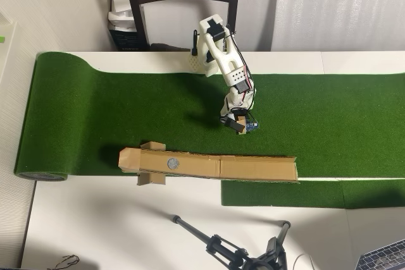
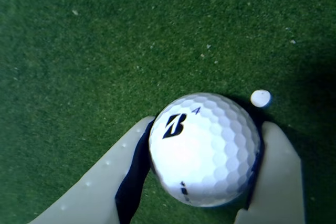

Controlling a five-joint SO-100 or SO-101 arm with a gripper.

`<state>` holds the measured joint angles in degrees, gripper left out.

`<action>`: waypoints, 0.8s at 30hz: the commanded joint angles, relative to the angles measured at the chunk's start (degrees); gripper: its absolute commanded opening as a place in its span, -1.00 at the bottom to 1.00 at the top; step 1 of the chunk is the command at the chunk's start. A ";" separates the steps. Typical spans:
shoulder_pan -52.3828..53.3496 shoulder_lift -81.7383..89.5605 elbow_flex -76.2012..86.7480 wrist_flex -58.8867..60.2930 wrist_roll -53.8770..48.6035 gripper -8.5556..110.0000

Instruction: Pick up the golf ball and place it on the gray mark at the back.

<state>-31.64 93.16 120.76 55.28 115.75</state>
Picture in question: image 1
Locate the black tripod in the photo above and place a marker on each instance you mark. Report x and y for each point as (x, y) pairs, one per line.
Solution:
(228, 251)

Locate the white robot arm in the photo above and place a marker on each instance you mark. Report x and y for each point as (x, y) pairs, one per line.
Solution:
(232, 61)

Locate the white pleated curtain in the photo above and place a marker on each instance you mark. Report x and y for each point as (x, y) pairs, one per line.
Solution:
(338, 7)

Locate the gray laptop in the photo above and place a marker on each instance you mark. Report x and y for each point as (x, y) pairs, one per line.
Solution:
(383, 257)

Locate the blue wrist camera board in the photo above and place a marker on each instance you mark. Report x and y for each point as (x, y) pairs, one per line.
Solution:
(253, 126)

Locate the dark printed box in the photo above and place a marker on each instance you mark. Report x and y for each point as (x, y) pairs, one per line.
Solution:
(126, 40)

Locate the white plastic appliance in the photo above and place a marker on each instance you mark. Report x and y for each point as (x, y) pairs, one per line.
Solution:
(121, 20)

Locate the cardboard ramp support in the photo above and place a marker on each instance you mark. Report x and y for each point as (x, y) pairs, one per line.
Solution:
(152, 180)

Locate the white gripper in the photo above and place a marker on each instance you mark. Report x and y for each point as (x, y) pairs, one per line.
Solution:
(231, 123)

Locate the long cardboard ramp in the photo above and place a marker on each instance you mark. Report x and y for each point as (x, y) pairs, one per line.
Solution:
(237, 169)

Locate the long green turf mat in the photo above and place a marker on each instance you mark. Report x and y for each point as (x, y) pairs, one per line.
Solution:
(95, 118)

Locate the cardboard camera mount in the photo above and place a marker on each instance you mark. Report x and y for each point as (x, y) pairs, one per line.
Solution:
(242, 127)

